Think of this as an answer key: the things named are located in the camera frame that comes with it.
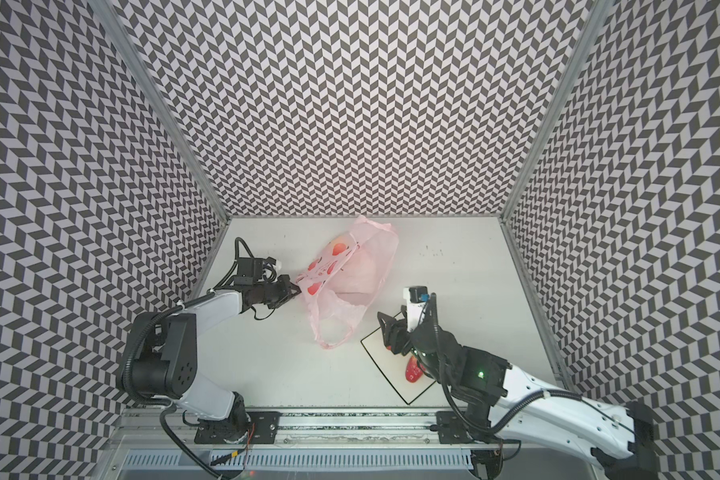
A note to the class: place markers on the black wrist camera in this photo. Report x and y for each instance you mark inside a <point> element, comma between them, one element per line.
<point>254,270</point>
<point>416,301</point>

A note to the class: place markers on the aluminium corner post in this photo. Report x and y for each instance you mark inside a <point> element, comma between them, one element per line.
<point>115,30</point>
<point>577,61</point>

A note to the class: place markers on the pink plastic bag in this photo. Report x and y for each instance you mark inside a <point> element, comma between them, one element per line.
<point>345,278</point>

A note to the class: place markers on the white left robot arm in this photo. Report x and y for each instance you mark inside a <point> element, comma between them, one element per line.
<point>159,365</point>

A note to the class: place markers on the aluminium corner post left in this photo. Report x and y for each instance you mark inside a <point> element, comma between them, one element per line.
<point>115,30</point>

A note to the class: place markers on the white square mat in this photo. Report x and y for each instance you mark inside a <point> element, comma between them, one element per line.
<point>391,367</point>

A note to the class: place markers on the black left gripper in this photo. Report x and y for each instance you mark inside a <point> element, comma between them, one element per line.
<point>287,293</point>

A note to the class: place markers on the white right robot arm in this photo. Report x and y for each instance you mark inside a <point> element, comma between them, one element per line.
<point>617,439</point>

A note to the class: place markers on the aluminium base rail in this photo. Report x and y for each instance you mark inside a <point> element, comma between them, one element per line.
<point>333,428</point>

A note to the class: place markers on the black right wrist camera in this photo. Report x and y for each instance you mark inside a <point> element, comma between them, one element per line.
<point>416,301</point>

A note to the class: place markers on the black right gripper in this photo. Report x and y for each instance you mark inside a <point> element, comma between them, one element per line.
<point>400,336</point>

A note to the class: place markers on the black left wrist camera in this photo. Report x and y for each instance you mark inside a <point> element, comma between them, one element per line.
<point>254,270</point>

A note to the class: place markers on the aluminium corner post right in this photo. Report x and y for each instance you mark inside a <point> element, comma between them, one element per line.
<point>577,61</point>

